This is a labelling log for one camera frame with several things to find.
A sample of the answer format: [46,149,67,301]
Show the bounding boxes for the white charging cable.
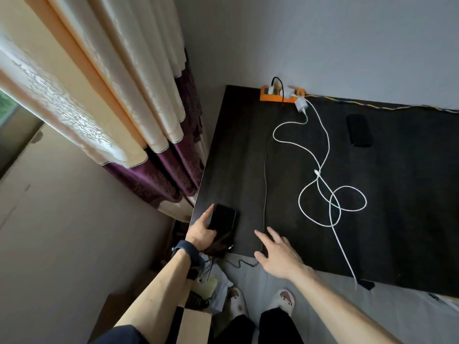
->
[272,110,368,289]
[304,97,331,177]

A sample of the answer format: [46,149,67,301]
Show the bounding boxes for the white lace sheer curtain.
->
[0,27,128,168]

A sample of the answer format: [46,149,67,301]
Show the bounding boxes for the cardboard box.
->
[175,306,213,344]

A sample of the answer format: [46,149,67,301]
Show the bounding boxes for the person's right forearm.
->
[299,267,404,344]

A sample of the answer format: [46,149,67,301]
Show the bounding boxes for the person's right hand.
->
[254,226,315,282]

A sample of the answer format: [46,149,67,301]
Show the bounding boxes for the black smartwatch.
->
[171,240,204,280]

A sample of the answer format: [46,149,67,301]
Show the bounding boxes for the black eyeglasses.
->
[197,256,216,284]

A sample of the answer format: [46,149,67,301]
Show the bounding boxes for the white slipper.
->
[267,289,296,316]
[227,285,249,319]

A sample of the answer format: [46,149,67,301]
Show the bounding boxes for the yellow cable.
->
[305,94,459,114]

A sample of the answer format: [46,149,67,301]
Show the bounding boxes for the person's left hand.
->
[185,204,218,252]

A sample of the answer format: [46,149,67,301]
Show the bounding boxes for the person's left forearm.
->
[113,250,194,332]

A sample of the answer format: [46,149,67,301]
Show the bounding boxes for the cream curtain with purple hem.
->
[0,0,208,223]

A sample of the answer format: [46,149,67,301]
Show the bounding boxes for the black smartphone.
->
[204,203,240,259]

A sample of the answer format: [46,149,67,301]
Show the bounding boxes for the dark blue sleeve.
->
[90,324,149,344]

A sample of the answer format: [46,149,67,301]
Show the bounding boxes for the black phone case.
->
[346,114,374,148]

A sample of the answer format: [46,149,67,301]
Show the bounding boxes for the black trousers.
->
[214,307,305,344]

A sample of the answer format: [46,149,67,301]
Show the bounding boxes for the orange power strip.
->
[260,85,306,103]

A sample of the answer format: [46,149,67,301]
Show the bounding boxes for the white plastic bag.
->
[210,270,237,316]

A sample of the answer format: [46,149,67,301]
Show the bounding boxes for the black charging cable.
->
[223,77,287,270]

